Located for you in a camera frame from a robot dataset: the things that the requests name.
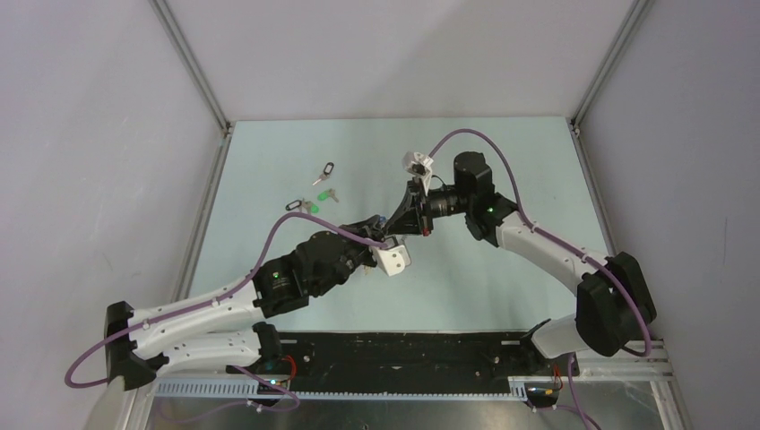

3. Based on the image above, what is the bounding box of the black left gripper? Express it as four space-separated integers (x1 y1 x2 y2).
313 216 384 297

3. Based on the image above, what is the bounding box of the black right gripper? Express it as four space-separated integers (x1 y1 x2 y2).
382 178 471 238

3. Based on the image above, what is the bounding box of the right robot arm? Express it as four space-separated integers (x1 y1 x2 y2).
384 151 657 374

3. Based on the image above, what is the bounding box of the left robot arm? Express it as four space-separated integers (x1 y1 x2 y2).
105 215 384 391

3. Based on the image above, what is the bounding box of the key with black tag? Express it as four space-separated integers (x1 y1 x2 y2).
312 162 334 186

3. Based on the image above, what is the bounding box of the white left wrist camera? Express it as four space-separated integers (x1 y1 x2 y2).
370 244 411 277

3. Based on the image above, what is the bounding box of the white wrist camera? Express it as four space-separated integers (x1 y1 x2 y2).
402 151 433 177
370 244 411 277

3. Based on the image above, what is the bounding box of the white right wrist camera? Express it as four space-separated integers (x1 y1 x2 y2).
402 151 433 177

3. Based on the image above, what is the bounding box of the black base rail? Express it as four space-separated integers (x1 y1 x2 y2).
247 331 579 396

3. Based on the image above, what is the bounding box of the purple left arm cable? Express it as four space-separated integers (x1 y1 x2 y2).
64 212 396 414

